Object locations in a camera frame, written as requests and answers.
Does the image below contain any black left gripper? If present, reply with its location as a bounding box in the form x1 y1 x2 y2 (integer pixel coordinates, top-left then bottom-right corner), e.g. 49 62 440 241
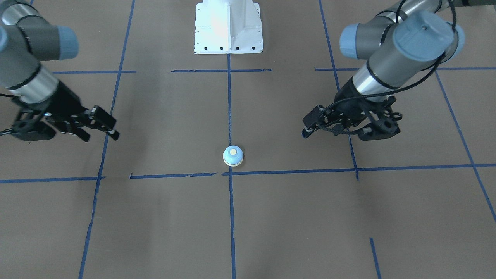
301 82 396 138

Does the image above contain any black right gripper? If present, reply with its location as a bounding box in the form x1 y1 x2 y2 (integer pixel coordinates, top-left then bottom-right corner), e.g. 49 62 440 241
41 81 120 142

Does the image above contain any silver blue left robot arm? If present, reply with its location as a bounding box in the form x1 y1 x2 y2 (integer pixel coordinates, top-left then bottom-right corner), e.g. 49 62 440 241
302 0 495 141

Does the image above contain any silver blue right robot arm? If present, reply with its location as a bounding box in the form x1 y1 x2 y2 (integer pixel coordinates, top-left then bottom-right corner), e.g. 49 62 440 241
0 0 119 142

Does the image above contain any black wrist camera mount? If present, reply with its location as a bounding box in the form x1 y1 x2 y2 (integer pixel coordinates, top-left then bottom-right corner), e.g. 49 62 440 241
358 110 403 141

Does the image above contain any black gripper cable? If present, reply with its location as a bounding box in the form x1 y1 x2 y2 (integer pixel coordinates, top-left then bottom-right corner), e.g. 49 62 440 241
310 0 458 136

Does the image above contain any white pedestal column base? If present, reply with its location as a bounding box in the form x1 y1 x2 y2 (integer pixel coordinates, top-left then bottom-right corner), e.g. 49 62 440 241
193 0 264 55

